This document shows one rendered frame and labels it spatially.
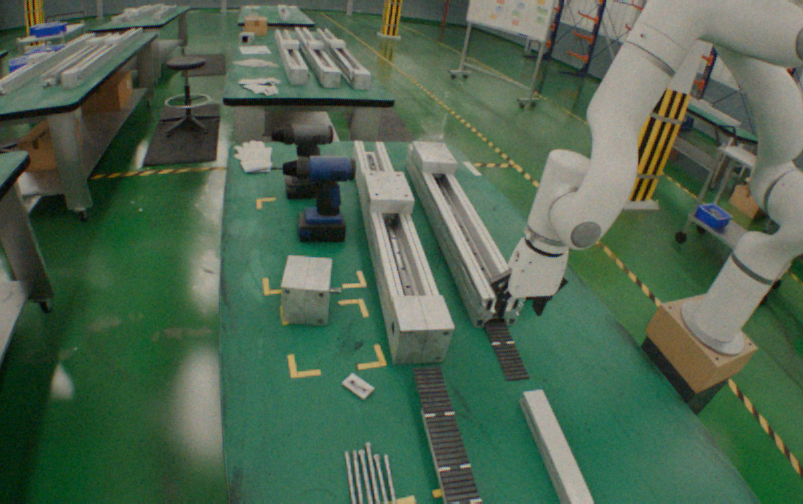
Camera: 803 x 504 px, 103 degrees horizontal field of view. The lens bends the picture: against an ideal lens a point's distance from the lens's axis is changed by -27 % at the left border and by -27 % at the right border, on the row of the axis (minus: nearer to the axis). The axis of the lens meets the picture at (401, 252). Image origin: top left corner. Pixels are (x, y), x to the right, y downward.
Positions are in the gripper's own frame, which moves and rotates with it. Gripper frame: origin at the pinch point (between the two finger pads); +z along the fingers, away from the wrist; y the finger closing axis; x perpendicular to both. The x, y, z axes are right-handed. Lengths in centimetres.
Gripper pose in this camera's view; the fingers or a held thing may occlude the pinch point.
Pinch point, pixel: (519, 307)
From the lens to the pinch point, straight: 86.1
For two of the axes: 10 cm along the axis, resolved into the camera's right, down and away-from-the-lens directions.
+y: 9.7, 0.1, 2.3
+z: -1.4, 8.1, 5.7
